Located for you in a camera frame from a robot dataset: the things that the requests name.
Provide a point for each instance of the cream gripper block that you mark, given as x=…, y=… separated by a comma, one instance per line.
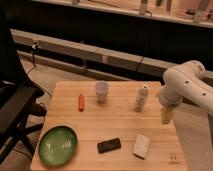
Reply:
x=166, y=115

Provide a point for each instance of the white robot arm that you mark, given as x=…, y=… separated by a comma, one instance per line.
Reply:
x=185, y=81

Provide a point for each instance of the white labelled bottle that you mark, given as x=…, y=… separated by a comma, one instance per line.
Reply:
x=141, y=98

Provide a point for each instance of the white folded cloth block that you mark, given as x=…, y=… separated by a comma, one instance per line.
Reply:
x=141, y=146

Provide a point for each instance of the black rectangular sponge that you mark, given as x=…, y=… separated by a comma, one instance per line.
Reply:
x=109, y=145

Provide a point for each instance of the translucent plastic cup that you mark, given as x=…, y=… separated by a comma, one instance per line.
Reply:
x=101, y=89

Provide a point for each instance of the orange carrot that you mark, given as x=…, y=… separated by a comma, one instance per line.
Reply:
x=81, y=103

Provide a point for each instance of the green round plate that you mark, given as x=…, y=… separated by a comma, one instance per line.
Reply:
x=57, y=146

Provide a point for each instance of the small clamp stand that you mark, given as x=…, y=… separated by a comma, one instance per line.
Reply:
x=33, y=52

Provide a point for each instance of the black chair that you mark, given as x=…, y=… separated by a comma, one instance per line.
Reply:
x=18, y=94

